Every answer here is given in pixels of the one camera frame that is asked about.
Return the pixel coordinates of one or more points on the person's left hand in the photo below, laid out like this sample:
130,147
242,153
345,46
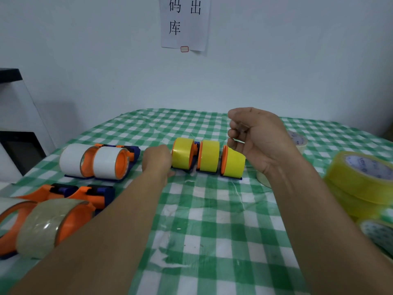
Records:
156,162

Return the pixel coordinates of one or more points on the person's right hand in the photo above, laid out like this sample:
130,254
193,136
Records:
264,141

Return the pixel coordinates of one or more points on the person's right thumb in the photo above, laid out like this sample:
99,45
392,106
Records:
244,113

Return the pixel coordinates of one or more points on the person's left fingers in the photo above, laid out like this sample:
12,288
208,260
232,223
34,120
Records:
170,174

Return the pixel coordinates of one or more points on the orange dispenser with yellow tape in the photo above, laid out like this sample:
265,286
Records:
235,164
183,154
208,156

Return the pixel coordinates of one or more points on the person's left forearm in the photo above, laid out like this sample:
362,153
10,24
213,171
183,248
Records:
101,236

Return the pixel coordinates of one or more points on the person's right forearm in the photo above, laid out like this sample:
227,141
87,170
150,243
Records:
325,230

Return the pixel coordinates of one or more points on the beige masking tape roll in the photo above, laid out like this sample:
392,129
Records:
299,141

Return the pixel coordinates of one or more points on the orange dispenser with white tape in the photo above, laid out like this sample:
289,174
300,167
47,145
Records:
107,162
72,159

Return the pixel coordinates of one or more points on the green checked tablecloth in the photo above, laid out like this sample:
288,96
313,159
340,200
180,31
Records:
208,236

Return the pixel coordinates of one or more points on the white paper sign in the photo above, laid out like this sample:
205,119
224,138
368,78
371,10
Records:
184,24

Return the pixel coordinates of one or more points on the yellow tape roll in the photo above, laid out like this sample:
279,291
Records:
347,204
359,178
379,235

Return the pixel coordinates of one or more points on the orange dispenser with clear tape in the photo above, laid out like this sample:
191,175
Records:
12,218
40,230

